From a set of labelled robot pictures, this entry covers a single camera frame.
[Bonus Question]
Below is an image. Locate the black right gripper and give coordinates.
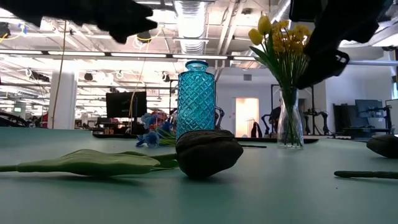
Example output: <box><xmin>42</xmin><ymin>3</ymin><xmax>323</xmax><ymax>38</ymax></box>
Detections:
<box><xmin>296</xmin><ymin>0</ymin><xmax>390</xmax><ymax>90</ymax></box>

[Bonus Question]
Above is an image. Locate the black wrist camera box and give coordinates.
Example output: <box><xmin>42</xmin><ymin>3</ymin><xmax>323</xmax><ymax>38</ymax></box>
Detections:
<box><xmin>289</xmin><ymin>0</ymin><xmax>326</xmax><ymax>23</ymax></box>

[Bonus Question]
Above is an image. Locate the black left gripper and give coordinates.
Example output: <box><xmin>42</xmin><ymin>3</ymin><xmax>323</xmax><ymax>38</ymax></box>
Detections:
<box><xmin>0</xmin><ymin>0</ymin><xmax>159</xmax><ymax>45</ymax></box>

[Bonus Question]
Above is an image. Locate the black metal frame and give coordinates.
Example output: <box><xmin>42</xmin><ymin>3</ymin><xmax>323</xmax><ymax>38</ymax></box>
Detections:
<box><xmin>271</xmin><ymin>83</ymin><xmax>315</xmax><ymax>138</ymax></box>

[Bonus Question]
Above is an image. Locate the black monitor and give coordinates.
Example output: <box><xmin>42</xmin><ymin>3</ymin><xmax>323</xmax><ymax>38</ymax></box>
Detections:
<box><xmin>105</xmin><ymin>91</ymin><xmax>148</xmax><ymax>119</ymax></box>

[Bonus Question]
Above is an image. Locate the dark green flower stem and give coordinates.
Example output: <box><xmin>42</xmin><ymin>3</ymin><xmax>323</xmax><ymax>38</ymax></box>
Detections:
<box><xmin>334</xmin><ymin>170</ymin><xmax>398</xmax><ymax>180</ymax></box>

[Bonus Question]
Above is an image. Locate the dark blue artificial tulip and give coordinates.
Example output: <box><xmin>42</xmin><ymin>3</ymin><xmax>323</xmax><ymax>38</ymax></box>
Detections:
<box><xmin>366</xmin><ymin>134</ymin><xmax>398</xmax><ymax>159</ymax></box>

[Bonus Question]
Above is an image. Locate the yellow small-blossom flower bunch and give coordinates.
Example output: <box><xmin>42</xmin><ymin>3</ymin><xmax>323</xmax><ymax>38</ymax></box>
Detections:
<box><xmin>292</xmin><ymin>24</ymin><xmax>312</xmax><ymax>91</ymax></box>
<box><xmin>271</xmin><ymin>20</ymin><xmax>312</xmax><ymax>147</ymax></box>

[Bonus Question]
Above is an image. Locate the long ceiling light bar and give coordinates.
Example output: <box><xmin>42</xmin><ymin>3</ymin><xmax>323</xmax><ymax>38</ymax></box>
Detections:
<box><xmin>0</xmin><ymin>49</ymin><xmax>259</xmax><ymax>62</ymax></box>

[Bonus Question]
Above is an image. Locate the black ceiling camera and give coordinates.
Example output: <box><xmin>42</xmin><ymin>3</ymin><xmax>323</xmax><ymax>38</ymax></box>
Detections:
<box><xmin>136</xmin><ymin>30</ymin><xmax>152</xmax><ymax>44</ymax></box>

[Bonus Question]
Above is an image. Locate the blue diamond-pattern glass vase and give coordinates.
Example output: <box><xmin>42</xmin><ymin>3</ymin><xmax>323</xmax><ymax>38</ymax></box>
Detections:
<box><xmin>175</xmin><ymin>60</ymin><xmax>216</xmax><ymax>141</ymax></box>

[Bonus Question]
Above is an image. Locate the yellow artificial tulip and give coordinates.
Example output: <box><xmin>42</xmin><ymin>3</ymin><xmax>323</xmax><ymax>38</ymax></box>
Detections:
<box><xmin>248</xmin><ymin>28</ymin><xmax>290</xmax><ymax>91</ymax></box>
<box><xmin>257</xmin><ymin>15</ymin><xmax>290</xmax><ymax>91</ymax></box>

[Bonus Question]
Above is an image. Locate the clear glass vase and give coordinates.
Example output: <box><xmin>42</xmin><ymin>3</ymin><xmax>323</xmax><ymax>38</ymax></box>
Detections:
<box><xmin>276</xmin><ymin>88</ymin><xmax>305</xmax><ymax>149</ymax></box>

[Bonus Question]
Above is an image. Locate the white pillar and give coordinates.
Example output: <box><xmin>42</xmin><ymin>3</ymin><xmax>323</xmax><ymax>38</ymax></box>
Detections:
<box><xmin>47</xmin><ymin>68</ymin><xmax>78</xmax><ymax>130</ymax></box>

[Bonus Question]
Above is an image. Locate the grey desk monitor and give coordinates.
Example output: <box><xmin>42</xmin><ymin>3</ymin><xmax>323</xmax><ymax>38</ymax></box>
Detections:
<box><xmin>355</xmin><ymin>99</ymin><xmax>384</xmax><ymax>127</ymax></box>

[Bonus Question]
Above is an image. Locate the blue blossom flower bunch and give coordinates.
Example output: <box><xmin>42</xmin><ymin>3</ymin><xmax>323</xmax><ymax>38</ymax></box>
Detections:
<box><xmin>135</xmin><ymin>112</ymin><xmax>178</xmax><ymax>148</ymax></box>

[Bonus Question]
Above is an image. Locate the silver ribbed ceiling duct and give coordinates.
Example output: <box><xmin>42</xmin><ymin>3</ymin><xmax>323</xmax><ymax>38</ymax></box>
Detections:
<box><xmin>173</xmin><ymin>0</ymin><xmax>208</xmax><ymax>55</ymax></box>

